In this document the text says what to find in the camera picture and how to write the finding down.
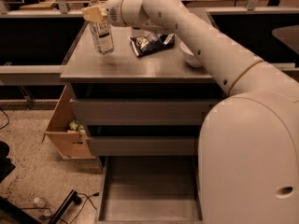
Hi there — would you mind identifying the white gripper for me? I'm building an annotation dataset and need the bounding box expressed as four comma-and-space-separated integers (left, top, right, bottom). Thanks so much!
81, 0, 126, 27

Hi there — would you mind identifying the clear plastic water bottle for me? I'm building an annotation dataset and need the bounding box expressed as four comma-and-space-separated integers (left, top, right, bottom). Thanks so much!
89, 0, 114, 55

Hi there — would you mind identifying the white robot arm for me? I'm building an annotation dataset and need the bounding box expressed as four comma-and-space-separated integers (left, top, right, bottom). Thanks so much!
83, 0, 299, 224

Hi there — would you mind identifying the grey drawer cabinet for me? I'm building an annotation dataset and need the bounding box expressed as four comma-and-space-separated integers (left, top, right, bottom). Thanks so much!
61, 28, 224, 143

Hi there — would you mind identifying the grey top drawer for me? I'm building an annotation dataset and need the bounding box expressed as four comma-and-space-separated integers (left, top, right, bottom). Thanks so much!
70, 99, 218, 125

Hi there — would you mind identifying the grey middle drawer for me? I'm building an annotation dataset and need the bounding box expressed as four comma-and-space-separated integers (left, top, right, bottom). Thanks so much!
87, 136, 198, 156

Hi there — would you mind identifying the grey open bottom drawer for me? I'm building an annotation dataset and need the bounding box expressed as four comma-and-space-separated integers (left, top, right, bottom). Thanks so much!
94, 156, 203, 224

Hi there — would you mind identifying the dark blue chip bag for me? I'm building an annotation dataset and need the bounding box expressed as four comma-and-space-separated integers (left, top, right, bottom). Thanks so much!
130, 33, 175, 58

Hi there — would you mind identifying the white bowl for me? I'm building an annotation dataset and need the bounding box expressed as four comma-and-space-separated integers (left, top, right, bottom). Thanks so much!
179, 42, 202, 68

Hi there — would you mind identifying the green yellow snack bag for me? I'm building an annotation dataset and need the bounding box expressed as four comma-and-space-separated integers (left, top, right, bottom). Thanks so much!
69, 119, 84, 131

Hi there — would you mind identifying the cardboard box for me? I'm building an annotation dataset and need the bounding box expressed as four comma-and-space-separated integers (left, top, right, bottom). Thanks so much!
45, 87, 93, 159

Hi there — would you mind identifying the black stand foot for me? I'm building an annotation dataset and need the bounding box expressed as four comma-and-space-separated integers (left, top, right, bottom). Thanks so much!
0, 189, 81, 224

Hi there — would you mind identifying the grey left side rail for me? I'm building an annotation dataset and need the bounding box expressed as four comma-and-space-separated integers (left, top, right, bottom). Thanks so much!
0, 65, 65, 86

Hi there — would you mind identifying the grey rail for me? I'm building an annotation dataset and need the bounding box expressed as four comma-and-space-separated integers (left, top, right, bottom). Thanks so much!
279, 63, 299, 82
0, 65, 65, 86

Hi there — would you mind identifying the black cable on floor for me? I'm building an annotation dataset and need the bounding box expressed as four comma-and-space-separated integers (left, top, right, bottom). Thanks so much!
38, 191, 101, 224

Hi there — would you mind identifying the grey right side rail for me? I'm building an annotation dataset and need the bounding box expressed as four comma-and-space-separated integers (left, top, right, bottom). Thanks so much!
279, 63, 299, 82

